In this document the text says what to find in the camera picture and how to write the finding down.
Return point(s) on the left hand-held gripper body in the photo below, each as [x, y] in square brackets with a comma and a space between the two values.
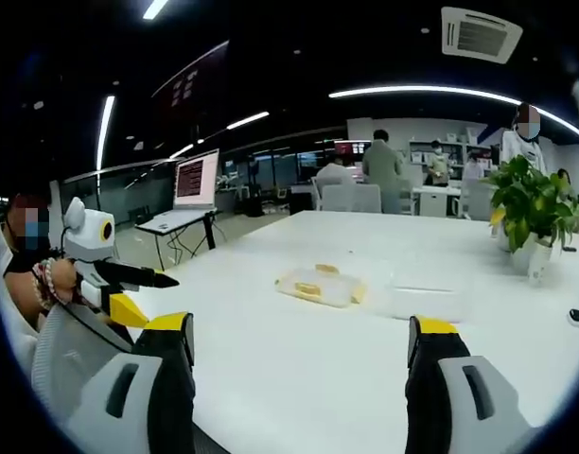
[83, 239]

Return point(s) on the yellow plastic buckle part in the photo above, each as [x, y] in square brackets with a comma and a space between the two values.
[308, 288]

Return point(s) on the ceiling air conditioner vent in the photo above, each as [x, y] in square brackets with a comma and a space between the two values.
[481, 35]

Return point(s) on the white low cabinet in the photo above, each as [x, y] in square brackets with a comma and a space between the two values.
[436, 202]

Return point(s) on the grey office chair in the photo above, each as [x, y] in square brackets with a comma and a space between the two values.
[351, 198]

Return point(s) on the white folding table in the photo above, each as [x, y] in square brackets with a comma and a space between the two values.
[176, 218]

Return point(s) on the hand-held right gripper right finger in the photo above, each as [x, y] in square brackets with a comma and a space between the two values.
[429, 378]

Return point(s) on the person's left hand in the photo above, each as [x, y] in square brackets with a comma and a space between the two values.
[67, 281]

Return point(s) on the knitted wrist band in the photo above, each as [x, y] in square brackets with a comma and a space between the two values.
[42, 284]

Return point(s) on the white mesh office chair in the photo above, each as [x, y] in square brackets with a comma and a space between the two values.
[67, 350]

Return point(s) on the long curved ceiling light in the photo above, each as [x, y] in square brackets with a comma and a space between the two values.
[412, 90]

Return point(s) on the translucent plastic box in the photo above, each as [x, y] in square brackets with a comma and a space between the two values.
[431, 295]

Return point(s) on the clear plastic bag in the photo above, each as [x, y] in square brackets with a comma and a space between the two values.
[337, 288]

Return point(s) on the seated person on left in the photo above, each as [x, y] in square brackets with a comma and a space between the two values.
[5, 302]

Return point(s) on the person's torso in black shirt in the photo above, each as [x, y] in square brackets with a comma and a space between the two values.
[20, 265]

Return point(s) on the white plant pot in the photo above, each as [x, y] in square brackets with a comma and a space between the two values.
[535, 260]

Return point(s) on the straight ceiling light strip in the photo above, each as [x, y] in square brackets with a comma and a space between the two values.
[247, 120]
[105, 132]
[154, 8]

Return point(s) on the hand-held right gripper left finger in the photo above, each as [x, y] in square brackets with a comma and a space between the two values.
[171, 378]

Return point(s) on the green potted plant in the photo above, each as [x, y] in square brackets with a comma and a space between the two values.
[531, 198]

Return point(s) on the laptop on stand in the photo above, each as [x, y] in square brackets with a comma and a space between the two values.
[195, 179]

